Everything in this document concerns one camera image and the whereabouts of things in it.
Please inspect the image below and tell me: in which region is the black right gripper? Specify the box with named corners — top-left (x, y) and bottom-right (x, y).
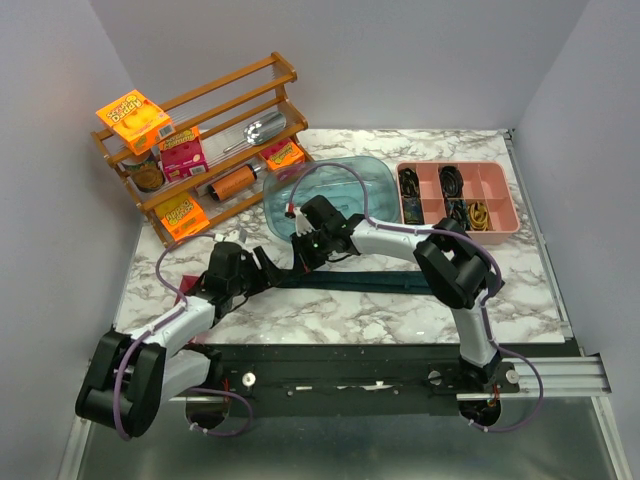
top-left (290, 228), bottom-right (332, 278)

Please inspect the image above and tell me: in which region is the dark green necktie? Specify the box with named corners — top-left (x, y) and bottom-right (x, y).
top-left (274, 271), bottom-right (433, 296)

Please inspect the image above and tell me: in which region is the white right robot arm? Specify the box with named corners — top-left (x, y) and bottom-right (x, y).
top-left (285, 195), bottom-right (503, 392)

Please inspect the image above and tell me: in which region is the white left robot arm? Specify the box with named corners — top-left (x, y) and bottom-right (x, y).
top-left (75, 242), bottom-right (285, 440)

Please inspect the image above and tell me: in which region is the clear blue plastic tub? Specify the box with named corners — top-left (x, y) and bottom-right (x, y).
top-left (263, 156), bottom-right (400, 240)

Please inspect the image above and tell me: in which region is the rolled blue floral tie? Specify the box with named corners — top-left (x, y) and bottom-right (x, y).
top-left (402, 197), bottom-right (425, 225)

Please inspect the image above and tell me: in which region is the pink narrow bin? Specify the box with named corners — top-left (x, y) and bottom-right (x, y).
top-left (179, 275), bottom-right (200, 297)

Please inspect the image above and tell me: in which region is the orange sponge box right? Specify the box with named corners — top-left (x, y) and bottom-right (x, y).
top-left (259, 139), bottom-right (305, 172)

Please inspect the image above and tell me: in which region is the orange sponge box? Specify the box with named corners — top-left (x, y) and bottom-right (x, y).
top-left (259, 139), bottom-right (305, 172)
top-left (154, 192), bottom-right (209, 241)

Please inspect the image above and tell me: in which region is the rolled dark patterned tie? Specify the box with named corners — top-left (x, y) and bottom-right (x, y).
top-left (398, 168), bottom-right (420, 198)

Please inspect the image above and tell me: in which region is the brown cylinder bottle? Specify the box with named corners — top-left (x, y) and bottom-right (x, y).
top-left (206, 164), bottom-right (261, 202)

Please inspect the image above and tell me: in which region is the orange sponge box bottom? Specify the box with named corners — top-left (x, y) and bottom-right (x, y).
top-left (154, 192), bottom-right (209, 241)

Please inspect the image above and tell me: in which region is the metal scoop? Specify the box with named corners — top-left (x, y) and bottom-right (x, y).
top-left (222, 111), bottom-right (287, 154)

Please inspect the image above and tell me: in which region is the rolled blue striped tie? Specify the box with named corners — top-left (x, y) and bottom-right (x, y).
top-left (445, 198), bottom-right (471, 231)

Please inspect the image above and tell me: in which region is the rolled black tie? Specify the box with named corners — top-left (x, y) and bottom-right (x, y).
top-left (439, 165), bottom-right (464, 198)

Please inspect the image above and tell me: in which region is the wooden three-tier rack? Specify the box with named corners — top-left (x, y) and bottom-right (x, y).
top-left (92, 52), bottom-right (311, 246)

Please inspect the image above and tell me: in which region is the rolled yellow tie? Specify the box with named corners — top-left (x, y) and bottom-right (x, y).
top-left (467, 201), bottom-right (491, 232)

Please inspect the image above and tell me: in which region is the pink Scrub Mommy box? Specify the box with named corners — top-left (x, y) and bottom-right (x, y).
top-left (159, 126), bottom-right (209, 182)

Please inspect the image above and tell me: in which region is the pink divided organizer tray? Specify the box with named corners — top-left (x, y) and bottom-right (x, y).
top-left (396, 161), bottom-right (520, 245)

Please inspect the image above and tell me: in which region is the food can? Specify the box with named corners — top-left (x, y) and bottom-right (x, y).
top-left (121, 150), bottom-right (165, 193)

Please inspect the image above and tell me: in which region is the orange Scrub Daddy box top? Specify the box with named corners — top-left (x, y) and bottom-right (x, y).
top-left (96, 90), bottom-right (175, 155)

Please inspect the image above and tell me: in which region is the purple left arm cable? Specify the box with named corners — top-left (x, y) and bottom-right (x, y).
top-left (112, 232), bottom-right (254, 441)

